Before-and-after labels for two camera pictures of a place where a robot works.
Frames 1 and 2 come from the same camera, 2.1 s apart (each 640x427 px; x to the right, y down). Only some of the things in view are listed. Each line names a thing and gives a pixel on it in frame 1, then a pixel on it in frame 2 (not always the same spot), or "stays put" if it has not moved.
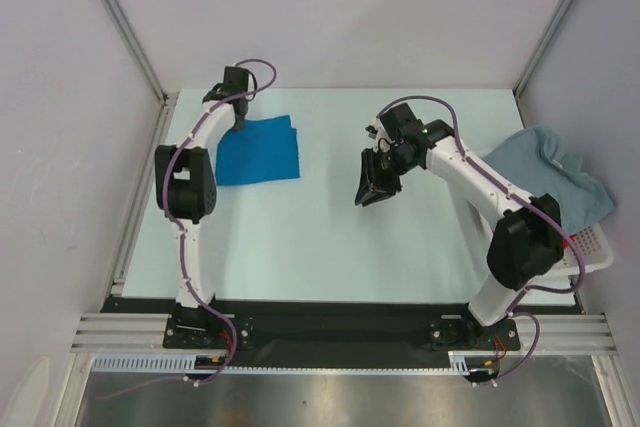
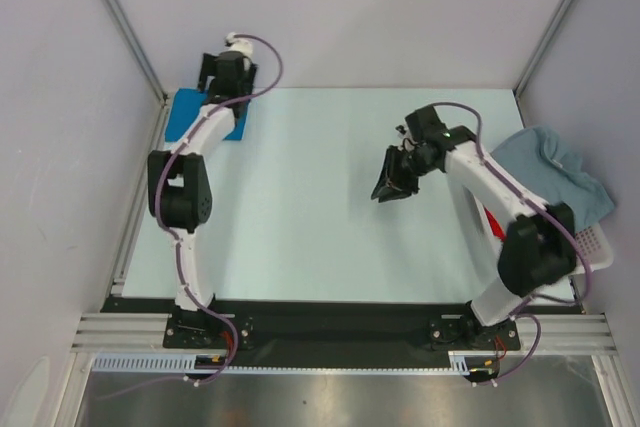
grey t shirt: x=537 y=162 stays put
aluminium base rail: x=538 y=333 stays put
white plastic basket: x=596 y=244 stays put
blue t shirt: x=261 y=150 to x=186 y=109
